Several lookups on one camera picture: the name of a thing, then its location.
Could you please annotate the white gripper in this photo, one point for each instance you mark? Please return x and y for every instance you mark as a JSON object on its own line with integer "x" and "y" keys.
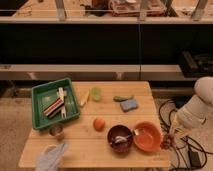
{"x": 181, "y": 127}

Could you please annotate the red orange bowl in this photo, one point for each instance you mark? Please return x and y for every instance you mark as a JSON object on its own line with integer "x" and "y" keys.
{"x": 147, "y": 137}

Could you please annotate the dark red grape bunch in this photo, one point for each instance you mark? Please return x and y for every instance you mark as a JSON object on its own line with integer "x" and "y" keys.
{"x": 165, "y": 144}

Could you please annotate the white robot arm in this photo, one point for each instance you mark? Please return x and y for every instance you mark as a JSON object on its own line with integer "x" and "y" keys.
{"x": 191, "y": 115}

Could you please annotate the dark brown bowl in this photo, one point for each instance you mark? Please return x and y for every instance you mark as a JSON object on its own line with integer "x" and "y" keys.
{"x": 119, "y": 130}

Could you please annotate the white spoon in bowl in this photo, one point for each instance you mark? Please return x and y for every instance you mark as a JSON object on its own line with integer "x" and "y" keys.
{"x": 120, "y": 139}

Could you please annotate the black power adapter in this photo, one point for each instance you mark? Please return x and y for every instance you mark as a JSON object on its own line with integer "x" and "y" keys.
{"x": 194, "y": 159}

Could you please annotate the blue sponge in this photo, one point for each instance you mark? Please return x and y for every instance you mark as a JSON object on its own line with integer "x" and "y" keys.
{"x": 129, "y": 105}

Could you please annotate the green pepper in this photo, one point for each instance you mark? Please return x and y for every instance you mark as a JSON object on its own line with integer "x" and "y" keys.
{"x": 121, "y": 99}

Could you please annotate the orange fruit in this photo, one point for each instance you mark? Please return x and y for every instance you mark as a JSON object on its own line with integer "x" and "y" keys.
{"x": 99, "y": 124}

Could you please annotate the light green cup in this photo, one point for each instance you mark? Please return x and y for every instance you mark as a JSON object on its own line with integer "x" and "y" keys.
{"x": 96, "y": 94}

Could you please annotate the small metal cup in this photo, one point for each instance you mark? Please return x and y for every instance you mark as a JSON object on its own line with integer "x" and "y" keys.
{"x": 56, "y": 131}

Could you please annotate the striped block in tray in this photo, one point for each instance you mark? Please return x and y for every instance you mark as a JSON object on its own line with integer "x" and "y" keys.
{"x": 53, "y": 107}

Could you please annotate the white fork in tray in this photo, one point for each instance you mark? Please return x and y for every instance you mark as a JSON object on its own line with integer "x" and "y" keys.
{"x": 62, "y": 95}

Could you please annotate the light blue cloth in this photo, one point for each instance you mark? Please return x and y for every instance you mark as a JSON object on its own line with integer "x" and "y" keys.
{"x": 49, "y": 160}

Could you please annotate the green plastic tray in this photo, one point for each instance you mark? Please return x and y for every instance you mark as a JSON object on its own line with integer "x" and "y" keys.
{"x": 45, "y": 94}

